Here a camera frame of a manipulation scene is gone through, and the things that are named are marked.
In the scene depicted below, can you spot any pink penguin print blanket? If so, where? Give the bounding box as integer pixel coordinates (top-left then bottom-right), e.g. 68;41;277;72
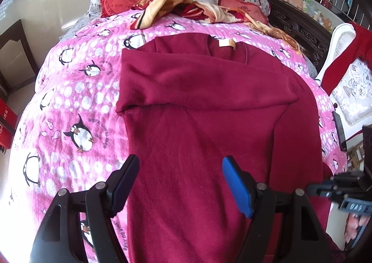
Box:
7;9;349;263

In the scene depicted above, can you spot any pile of assorted packets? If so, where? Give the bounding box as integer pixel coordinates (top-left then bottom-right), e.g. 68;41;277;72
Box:
280;0;333;31

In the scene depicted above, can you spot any white chair with floral cushion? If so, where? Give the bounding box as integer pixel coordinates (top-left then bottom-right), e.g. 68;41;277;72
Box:
315;23;372;127

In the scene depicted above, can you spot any maroon sweater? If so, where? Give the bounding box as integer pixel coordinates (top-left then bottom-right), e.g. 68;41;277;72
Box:
116;33;343;263

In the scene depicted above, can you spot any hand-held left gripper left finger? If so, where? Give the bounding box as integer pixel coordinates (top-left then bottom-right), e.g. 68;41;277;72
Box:
29;154;140;263

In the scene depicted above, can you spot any red box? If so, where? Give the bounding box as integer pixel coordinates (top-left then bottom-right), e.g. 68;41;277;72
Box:
0;97;18;150

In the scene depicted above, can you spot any dark wooden cabinet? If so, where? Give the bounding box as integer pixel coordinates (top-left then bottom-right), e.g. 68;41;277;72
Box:
0;19;40;93

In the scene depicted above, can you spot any dark carved wooden headboard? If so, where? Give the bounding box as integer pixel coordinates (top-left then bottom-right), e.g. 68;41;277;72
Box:
260;0;333;69

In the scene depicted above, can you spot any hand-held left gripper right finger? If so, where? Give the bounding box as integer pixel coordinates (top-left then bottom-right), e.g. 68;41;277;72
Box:
222;156;345;263

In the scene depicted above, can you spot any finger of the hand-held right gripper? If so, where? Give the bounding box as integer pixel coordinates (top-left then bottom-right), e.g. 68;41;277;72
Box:
332;111;348;152
305;174;345;202

